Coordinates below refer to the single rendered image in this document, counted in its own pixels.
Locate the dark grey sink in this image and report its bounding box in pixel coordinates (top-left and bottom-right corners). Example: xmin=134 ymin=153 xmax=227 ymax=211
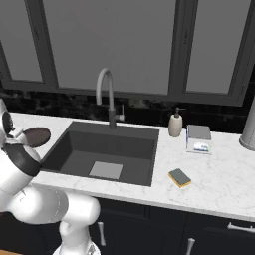
xmin=39 ymin=120 xmax=160 ymax=188

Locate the grey yellow sponge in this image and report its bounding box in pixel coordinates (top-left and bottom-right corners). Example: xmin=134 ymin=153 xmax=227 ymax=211
xmin=167 ymin=167 xmax=193 ymax=189

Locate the brown pan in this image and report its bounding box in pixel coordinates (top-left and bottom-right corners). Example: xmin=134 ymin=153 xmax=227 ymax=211
xmin=21 ymin=127 xmax=52 ymax=148

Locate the grey curved tap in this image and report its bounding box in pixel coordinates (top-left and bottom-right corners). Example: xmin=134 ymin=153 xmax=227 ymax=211
xmin=95 ymin=68 xmax=126 ymax=130

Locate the beige soap dispenser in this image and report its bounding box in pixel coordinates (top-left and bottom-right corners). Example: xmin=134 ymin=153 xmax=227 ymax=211
xmin=167 ymin=107 xmax=184 ymax=138

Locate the dark grey window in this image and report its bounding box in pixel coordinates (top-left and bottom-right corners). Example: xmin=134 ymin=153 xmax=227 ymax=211
xmin=0 ymin=0 xmax=255 ymax=108

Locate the dark cupboard door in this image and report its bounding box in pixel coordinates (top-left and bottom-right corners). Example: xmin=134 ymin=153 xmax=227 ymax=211
xmin=88 ymin=198 xmax=149 ymax=255
xmin=145 ymin=205 xmax=197 ymax=255

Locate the grey cylinder container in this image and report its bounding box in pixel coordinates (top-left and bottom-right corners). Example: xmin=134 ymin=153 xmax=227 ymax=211
xmin=238 ymin=96 xmax=255 ymax=152

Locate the dark drawer front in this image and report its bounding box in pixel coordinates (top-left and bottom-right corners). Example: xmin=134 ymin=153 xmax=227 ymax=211
xmin=194 ymin=212 xmax=255 ymax=245

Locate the silver cupboard handle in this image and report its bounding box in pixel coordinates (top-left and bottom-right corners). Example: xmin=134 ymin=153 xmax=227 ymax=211
xmin=97 ymin=221 xmax=107 ymax=248
xmin=185 ymin=237 xmax=196 ymax=255

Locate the silver drawer handle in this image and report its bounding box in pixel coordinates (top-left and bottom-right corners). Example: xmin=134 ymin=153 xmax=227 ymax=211
xmin=226 ymin=221 xmax=255 ymax=234

